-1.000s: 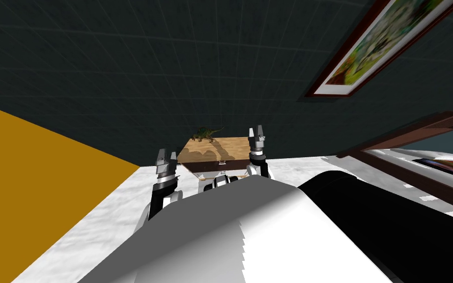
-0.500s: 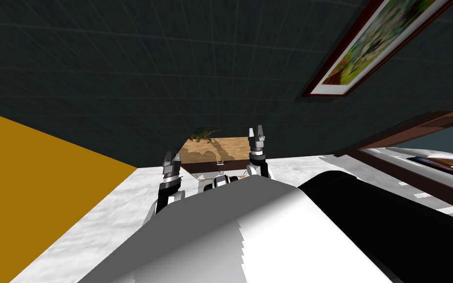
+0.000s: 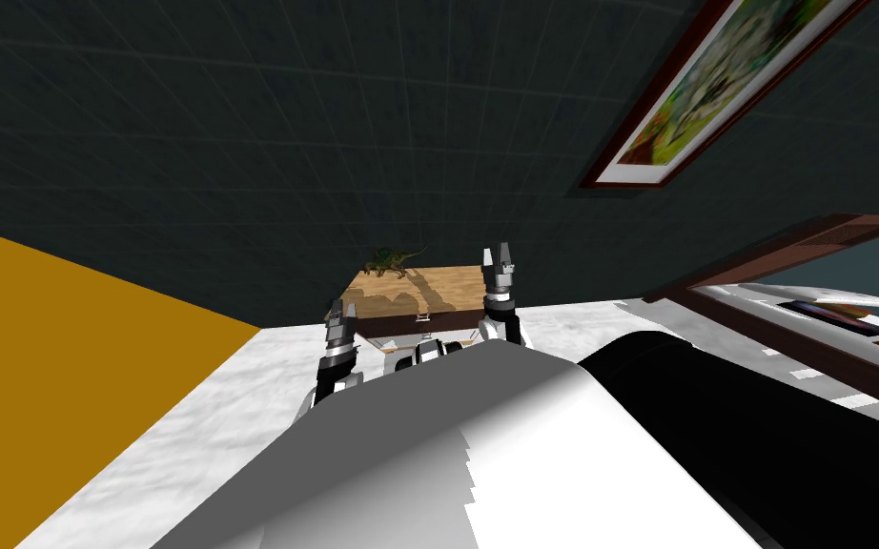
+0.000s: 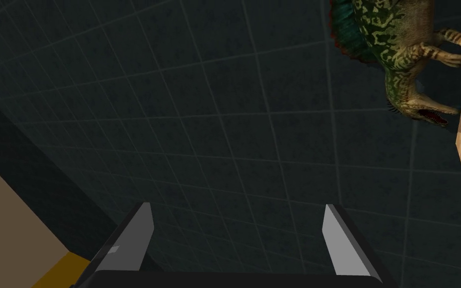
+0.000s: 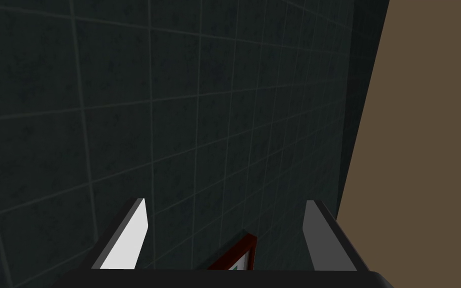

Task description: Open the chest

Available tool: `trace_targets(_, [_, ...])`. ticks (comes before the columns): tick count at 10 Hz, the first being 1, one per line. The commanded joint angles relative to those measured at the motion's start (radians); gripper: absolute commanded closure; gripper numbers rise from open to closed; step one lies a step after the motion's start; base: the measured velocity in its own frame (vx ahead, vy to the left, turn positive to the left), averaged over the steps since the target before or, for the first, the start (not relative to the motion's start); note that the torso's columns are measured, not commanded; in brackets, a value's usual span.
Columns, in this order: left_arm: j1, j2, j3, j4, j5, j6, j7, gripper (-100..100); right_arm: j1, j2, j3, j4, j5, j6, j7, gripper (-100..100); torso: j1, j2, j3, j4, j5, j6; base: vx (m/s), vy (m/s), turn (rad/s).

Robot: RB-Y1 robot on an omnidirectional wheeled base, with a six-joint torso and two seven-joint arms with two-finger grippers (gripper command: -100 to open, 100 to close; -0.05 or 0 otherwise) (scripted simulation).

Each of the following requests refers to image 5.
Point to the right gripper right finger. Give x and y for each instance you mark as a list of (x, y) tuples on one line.
[(326, 240)]

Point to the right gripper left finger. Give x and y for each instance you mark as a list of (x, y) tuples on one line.
[(125, 242)]

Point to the red framed wall picture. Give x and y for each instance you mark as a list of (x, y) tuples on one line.
[(238, 256)]

